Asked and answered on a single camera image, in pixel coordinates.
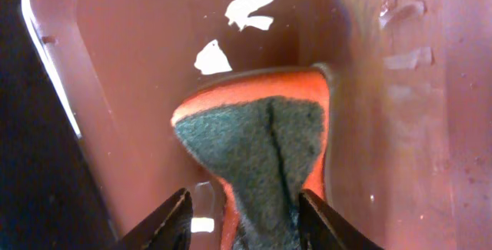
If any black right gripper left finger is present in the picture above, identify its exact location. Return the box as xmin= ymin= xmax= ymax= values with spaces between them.
xmin=115 ymin=188 xmax=193 ymax=250

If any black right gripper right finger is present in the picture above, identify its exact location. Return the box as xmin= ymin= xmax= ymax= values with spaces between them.
xmin=298 ymin=189 xmax=383 ymax=250

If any orange green scrub sponge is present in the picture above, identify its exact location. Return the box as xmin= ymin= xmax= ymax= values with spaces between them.
xmin=171 ymin=68 xmax=330 ymax=249

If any black water tray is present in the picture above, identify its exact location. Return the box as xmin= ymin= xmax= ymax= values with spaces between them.
xmin=1 ymin=0 xmax=491 ymax=249

